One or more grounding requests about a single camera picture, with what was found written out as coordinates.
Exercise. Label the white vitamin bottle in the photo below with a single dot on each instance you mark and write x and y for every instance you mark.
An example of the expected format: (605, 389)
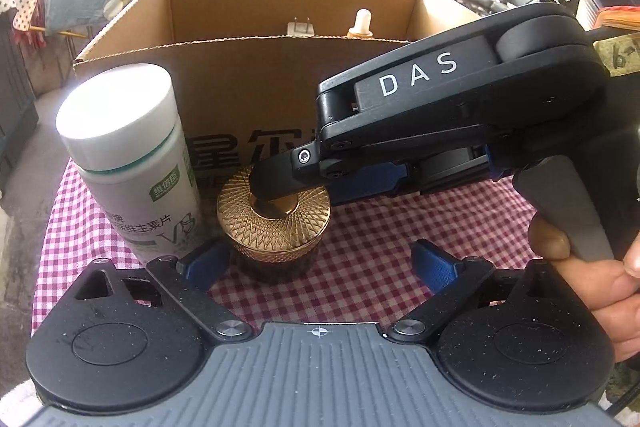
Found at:
(124, 133)

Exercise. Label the purple checkered tablecloth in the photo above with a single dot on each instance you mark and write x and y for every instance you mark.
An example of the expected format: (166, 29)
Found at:
(362, 271)

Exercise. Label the brown cardboard box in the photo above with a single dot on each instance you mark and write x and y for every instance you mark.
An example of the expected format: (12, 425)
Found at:
(245, 90)

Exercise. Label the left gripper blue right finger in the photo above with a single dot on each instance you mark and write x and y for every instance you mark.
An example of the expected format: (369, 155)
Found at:
(453, 283)

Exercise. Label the gold lid dark jar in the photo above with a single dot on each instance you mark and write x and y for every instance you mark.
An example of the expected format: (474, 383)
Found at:
(275, 241)

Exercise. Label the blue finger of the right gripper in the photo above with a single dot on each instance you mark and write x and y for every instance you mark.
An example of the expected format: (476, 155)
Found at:
(371, 181)
(287, 173)

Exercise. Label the person right hand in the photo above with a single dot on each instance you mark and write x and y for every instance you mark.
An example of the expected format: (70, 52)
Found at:
(609, 288)

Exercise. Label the white wall charger plug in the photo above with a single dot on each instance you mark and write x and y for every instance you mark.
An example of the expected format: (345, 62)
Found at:
(300, 28)

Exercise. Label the dark grey cabinet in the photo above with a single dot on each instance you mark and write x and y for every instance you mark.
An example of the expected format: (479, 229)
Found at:
(18, 113)

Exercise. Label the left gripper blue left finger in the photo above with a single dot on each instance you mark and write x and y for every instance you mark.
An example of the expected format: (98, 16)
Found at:
(187, 282)

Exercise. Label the green dropper bottle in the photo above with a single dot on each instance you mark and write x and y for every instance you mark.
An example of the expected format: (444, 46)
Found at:
(361, 27)

